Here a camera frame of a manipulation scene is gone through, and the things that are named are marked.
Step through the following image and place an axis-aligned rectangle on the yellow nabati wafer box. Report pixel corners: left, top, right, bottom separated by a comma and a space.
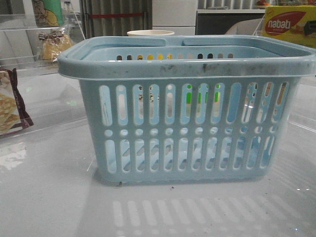
260, 5, 316, 48

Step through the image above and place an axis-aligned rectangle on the clear acrylic display shelf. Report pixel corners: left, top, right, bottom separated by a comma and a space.
0, 13, 86, 76

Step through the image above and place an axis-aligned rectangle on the light blue plastic basket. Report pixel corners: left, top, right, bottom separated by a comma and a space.
58, 35, 316, 183

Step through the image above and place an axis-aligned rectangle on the brown cracker snack packet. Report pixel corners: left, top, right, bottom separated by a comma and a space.
0, 69, 34, 136

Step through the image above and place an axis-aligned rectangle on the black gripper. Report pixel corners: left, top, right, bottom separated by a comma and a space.
304, 20, 316, 36

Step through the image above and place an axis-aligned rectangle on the green cartoon snack bag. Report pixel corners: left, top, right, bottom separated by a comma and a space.
32, 0, 64, 27

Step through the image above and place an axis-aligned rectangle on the white cabinet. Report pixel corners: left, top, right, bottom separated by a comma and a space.
152, 0, 198, 35

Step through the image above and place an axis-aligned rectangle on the bagged bread bun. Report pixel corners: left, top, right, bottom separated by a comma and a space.
38, 27, 74, 62

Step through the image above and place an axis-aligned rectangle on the cream paper cup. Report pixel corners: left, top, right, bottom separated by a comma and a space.
127, 30, 175, 36

